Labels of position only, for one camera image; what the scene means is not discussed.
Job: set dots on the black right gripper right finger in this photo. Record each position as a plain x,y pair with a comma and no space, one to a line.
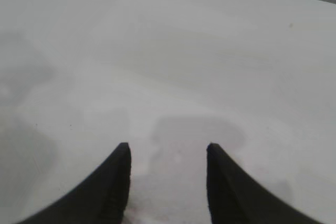
236,197

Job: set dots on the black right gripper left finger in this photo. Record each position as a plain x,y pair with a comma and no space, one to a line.
105,195

